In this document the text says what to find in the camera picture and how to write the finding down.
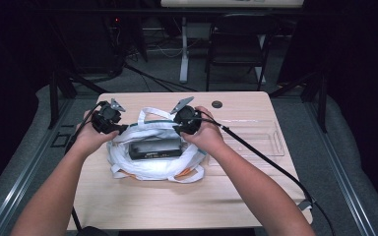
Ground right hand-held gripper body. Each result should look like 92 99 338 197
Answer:
170 95 205 136

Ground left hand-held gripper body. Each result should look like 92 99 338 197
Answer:
91 97 126 135

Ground black rectangular box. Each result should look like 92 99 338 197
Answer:
128 137 183 161

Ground white tote bag coloured patches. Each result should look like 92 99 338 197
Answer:
106 106 208 184

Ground clear plastic tray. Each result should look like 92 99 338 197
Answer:
206 118 285 166

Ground person's left hand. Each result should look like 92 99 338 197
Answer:
75 110 119 155

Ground person's right hand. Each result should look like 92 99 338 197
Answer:
180 106 225 155

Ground black metal stand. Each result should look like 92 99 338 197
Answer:
269 70 329 134
47 68 109 130

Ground black tape square outline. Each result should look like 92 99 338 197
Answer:
49 132 72 148

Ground white desk leg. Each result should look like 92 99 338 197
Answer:
179 16 190 84

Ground dark computer tower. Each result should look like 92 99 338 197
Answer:
58 14 126 75

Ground black folding chair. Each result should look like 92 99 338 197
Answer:
205 13 282 92

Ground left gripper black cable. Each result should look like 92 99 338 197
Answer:
64 100 107 232

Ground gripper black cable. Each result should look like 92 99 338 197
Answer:
196 110 337 236
64 100 107 232

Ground black floor cables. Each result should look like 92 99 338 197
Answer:
122 63 198 92

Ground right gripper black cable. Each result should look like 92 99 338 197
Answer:
196 110 337 236

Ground grey metal floor rail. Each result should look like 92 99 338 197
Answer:
303 101 378 236
0 97 77 236

